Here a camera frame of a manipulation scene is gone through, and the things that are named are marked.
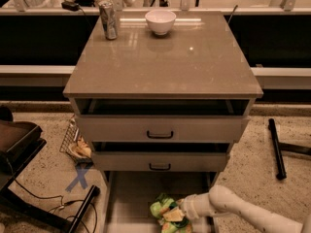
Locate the black middle drawer handle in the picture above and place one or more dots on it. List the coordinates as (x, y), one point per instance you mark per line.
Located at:
(159, 167)

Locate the top drawer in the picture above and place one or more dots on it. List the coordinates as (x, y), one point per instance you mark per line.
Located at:
(187, 129)

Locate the black power adapter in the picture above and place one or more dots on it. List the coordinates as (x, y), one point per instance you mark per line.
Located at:
(71, 6)

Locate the middle drawer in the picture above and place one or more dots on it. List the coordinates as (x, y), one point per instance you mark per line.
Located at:
(180, 161)

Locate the grey drawer cabinet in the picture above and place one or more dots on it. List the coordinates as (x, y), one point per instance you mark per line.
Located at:
(195, 70)

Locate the silver drink can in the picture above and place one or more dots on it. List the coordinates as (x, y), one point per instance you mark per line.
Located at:
(108, 18)

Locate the blue tape cross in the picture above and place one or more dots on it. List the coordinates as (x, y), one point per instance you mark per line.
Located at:
(81, 170)

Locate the black top drawer handle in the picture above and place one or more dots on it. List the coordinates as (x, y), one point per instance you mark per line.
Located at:
(152, 135)

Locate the white bowl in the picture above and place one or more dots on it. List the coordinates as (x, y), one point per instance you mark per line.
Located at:
(160, 21)

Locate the black stand base left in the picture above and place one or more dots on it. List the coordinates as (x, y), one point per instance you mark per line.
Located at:
(20, 142)

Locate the open bottom drawer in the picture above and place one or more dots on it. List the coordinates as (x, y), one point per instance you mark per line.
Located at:
(132, 194)

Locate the black stand leg right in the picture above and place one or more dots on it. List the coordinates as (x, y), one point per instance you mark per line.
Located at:
(279, 147)

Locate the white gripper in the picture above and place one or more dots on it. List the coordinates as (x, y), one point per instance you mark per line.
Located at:
(189, 208)

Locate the green rice chip bag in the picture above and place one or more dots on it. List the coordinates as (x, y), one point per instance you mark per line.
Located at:
(162, 204)

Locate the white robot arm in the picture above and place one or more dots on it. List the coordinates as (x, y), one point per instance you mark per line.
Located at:
(220, 200)

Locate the black drawer handle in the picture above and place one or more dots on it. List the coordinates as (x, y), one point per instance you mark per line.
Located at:
(159, 167)
(152, 135)

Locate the wire basket with items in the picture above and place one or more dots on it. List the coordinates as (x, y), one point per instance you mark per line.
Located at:
(74, 145)

